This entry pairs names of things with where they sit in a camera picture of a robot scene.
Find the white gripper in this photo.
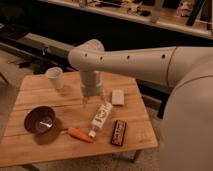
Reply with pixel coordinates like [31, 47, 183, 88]
[80, 71, 106, 105]

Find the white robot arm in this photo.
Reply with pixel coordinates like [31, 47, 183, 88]
[68, 39, 213, 171]

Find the white squeeze bottle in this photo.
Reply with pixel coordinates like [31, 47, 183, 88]
[88, 102, 112, 138]

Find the white rectangular block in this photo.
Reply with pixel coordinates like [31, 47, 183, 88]
[111, 89, 124, 105]

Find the orange carrot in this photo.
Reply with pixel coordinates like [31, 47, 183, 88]
[62, 127, 93, 143]

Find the white paper cup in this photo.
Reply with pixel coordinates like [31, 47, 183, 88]
[45, 67, 63, 90]

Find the black candy bar box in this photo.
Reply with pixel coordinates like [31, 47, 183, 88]
[111, 120, 127, 146]

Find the wooden table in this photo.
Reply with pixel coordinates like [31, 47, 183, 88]
[0, 72, 158, 167]

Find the purple bowl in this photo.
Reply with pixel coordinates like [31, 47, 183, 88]
[24, 106, 56, 134]

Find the long wooden bench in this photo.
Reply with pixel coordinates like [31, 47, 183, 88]
[20, 33, 169, 107]

